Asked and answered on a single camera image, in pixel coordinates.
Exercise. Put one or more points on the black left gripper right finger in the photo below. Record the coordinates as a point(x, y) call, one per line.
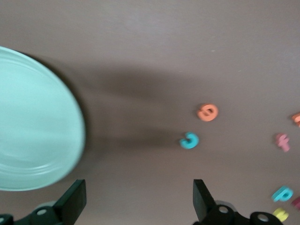
point(201, 201)

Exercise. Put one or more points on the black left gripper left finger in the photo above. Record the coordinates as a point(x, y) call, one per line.
point(72, 201)

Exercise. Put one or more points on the teal foam letter c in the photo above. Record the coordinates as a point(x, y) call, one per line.
point(193, 144)

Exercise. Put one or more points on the orange foam letter e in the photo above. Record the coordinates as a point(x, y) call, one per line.
point(204, 117)

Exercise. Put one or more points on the teal foam letter p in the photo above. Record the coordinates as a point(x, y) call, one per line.
point(280, 196)

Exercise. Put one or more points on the yellow foam letter s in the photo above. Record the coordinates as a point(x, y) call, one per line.
point(280, 214)

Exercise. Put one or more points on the green round plate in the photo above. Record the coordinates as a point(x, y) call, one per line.
point(35, 122)

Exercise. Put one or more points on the dark red foam letter k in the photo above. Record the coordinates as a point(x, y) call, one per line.
point(297, 202)

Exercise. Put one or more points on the pink foam letter f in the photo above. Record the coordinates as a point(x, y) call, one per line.
point(283, 141)

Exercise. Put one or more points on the orange foam letter v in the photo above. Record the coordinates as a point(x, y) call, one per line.
point(297, 119)

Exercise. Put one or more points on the brown paper table cover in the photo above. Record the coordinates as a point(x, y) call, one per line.
point(150, 35)

